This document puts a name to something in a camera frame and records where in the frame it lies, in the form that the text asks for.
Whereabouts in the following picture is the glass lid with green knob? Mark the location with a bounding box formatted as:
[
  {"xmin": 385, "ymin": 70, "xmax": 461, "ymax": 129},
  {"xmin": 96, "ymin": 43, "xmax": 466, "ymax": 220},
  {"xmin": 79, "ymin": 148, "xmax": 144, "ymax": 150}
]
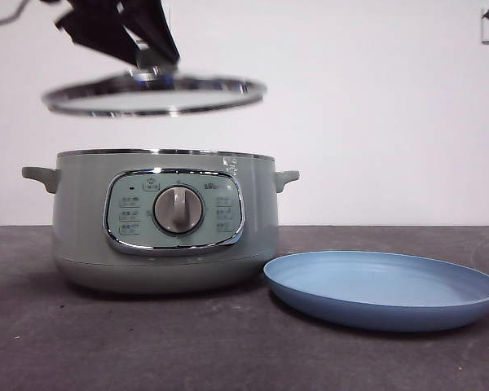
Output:
[{"xmin": 41, "ymin": 39, "xmax": 268, "ymax": 118}]

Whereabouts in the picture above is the pale green electric steamer pot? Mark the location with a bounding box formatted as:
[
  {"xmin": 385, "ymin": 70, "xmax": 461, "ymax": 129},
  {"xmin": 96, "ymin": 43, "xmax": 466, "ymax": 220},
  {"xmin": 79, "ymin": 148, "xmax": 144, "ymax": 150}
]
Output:
[{"xmin": 21, "ymin": 148, "xmax": 301, "ymax": 296}]

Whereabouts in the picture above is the blue round plate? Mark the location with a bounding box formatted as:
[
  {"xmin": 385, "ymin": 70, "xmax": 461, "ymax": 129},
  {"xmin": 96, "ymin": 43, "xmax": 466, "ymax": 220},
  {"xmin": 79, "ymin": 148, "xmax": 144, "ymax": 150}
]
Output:
[{"xmin": 262, "ymin": 250, "xmax": 489, "ymax": 332}]

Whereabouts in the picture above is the grey cable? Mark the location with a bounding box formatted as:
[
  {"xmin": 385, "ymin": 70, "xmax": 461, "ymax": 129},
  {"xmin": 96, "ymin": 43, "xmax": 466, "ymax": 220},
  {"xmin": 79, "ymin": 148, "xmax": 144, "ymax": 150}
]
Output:
[{"xmin": 0, "ymin": 2, "xmax": 30, "ymax": 28}]

